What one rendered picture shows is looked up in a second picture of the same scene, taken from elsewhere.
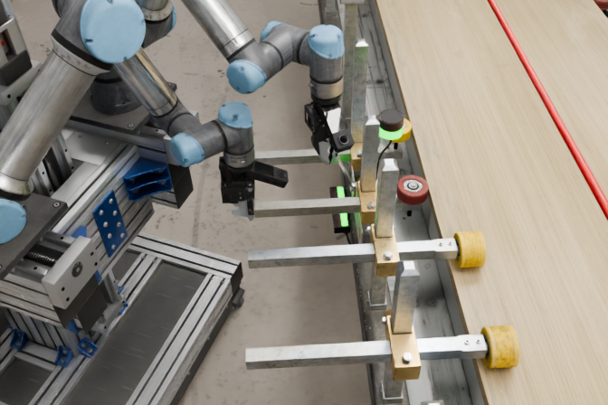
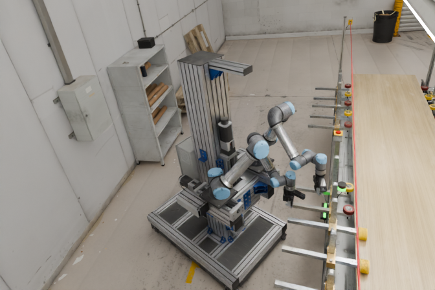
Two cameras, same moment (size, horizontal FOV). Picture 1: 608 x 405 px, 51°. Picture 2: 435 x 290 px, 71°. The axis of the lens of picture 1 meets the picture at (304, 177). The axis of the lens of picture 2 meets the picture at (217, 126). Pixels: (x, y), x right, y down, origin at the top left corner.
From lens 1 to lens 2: 0.97 m
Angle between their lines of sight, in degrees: 23
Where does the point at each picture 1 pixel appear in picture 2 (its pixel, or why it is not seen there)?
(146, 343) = (249, 243)
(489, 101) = (387, 183)
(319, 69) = (318, 166)
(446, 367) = (352, 275)
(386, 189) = (333, 207)
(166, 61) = not seen: hidden behind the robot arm
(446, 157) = (364, 200)
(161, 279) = (257, 223)
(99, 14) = (258, 147)
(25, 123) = (235, 170)
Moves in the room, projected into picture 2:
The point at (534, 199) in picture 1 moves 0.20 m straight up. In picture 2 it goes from (393, 223) to (399, 202)
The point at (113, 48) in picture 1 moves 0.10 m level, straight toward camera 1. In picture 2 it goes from (260, 155) to (261, 164)
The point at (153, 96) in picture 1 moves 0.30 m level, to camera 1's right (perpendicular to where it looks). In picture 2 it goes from (267, 165) to (307, 171)
